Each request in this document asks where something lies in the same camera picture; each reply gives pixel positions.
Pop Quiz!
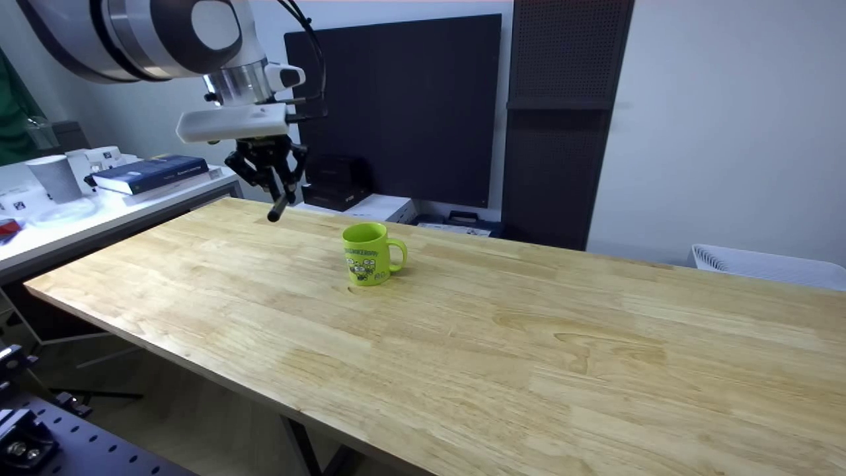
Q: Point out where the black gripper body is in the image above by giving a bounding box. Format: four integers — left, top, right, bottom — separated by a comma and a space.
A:
230, 136, 301, 171

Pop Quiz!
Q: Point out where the yellow-green printed mug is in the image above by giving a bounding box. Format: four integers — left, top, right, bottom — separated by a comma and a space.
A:
341, 223, 406, 286

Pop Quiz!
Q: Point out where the black marker with yellow label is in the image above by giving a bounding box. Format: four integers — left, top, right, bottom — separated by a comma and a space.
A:
266, 196, 290, 223

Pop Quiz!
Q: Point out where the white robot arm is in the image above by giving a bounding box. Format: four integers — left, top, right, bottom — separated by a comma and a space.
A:
15, 0, 305, 208

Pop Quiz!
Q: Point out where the black box under monitor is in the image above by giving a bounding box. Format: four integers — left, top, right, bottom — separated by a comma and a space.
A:
304, 155, 372, 212

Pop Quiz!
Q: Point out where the white flat box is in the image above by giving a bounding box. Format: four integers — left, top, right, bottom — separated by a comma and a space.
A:
345, 192, 415, 223

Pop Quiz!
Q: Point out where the dark blue book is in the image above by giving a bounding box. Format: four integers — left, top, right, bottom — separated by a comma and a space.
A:
93, 155, 209, 196

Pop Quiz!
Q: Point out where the large black monitor screen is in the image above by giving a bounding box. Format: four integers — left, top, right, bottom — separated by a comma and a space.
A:
283, 14, 502, 207

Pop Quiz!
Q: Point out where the black case with label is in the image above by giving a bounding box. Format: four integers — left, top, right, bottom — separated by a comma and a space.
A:
415, 212, 498, 239

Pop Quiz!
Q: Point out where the white device on side table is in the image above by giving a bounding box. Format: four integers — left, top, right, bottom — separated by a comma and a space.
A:
25, 145, 119, 204

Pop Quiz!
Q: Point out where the white side table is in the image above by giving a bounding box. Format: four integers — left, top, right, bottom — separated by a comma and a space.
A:
0, 163, 239, 282

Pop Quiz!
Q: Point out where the dark tall cabinet panel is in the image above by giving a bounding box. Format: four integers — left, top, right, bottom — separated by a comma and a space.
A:
502, 0, 635, 248

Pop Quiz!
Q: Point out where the black perforated metal plate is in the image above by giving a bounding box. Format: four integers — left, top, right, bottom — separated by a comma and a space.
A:
0, 342, 192, 476

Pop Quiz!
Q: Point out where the white bin at right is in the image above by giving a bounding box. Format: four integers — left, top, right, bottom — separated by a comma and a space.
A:
689, 244, 846, 292

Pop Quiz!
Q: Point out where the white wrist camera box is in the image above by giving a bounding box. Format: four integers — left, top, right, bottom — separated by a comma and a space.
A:
176, 104, 288, 143

